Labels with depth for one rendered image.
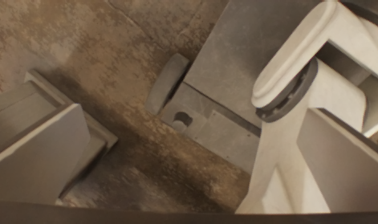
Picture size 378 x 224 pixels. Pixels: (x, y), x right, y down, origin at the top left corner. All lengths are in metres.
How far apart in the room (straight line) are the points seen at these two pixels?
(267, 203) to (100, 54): 0.75
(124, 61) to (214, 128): 0.42
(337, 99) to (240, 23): 0.25
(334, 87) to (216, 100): 0.28
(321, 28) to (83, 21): 0.73
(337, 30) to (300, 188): 0.21
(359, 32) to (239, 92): 0.28
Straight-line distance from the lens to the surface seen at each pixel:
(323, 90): 0.35
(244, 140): 0.57
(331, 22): 0.34
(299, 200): 0.24
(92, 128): 1.01
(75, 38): 0.89
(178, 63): 0.56
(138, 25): 0.73
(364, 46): 0.35
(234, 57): 0.49
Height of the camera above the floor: 0.65
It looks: 56 degrees down
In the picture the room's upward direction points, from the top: 155 degrees counter-clockwise
